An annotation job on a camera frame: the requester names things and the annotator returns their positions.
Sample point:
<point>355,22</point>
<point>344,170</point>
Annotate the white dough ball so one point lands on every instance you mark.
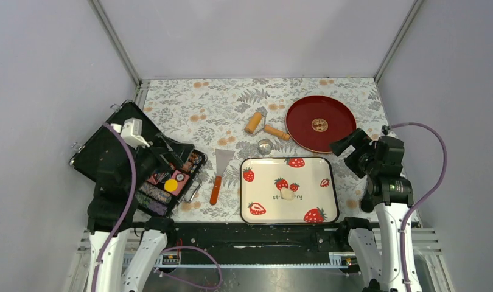
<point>287,194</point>

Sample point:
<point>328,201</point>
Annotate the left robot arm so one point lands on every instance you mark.
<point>110,224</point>

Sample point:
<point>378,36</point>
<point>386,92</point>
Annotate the black poker chip case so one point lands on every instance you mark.
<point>103,160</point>

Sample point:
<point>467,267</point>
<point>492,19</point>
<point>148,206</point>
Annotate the scraper with wooden handle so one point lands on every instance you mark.
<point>223,158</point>

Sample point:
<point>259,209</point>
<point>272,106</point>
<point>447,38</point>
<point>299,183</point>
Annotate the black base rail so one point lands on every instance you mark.
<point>243,244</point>

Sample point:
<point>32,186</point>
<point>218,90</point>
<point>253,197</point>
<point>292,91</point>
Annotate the strawberry print tray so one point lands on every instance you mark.
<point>293,190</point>

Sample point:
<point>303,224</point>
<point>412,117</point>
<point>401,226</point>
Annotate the wooden dough roller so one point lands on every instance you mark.
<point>257,123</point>

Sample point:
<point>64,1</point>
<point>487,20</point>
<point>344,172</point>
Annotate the yellow poker chip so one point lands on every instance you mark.
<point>171,185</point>

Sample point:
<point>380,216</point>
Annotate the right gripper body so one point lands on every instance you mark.
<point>361,161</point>

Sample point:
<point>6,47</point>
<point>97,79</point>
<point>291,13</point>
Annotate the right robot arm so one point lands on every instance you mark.
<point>389,265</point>

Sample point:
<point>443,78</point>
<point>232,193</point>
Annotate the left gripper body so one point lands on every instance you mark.
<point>151,159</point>

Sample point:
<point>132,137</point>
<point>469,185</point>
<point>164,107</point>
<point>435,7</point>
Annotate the floral tablecloth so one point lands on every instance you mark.
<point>212,114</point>

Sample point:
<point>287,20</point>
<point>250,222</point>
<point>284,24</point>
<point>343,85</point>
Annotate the red round lacquer tray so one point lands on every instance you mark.
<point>315,122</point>

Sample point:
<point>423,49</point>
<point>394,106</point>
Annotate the metal ring cutter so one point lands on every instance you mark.
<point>265,146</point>

